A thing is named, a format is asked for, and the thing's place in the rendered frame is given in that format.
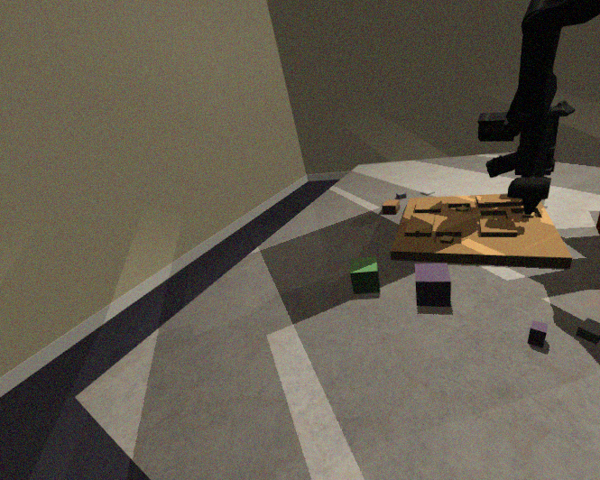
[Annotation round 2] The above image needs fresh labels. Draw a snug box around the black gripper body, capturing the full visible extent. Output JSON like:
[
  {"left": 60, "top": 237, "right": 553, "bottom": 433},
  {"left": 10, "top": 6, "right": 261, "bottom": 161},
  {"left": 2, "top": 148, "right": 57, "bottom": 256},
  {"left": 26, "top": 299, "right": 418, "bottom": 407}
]
[{"left": 507, "top": 141, "right": 557, "bottom": 200}]

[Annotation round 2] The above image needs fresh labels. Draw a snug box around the green cube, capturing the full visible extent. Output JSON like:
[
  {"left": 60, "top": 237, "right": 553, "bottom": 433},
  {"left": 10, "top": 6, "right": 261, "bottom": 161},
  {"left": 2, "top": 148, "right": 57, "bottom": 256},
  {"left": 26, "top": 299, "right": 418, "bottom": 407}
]
[{"left": 350, "top": 256, "right": 381, "bottom": 294}]

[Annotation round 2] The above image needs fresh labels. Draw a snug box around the tan square puzzle board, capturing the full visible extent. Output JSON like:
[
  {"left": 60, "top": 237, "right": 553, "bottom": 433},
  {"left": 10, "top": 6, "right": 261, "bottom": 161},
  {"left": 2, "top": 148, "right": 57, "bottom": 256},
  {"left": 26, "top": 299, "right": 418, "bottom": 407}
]
[{"left": 391, "top": 193, "right": 572, "bottom": 269}]

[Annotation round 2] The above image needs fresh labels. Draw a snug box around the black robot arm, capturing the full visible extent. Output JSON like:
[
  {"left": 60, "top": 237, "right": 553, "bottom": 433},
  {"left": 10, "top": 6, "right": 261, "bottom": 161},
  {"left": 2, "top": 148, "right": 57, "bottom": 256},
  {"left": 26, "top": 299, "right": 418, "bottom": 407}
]
[{"left": 478, "top": 0, "right": 600, "bottom": 178}]

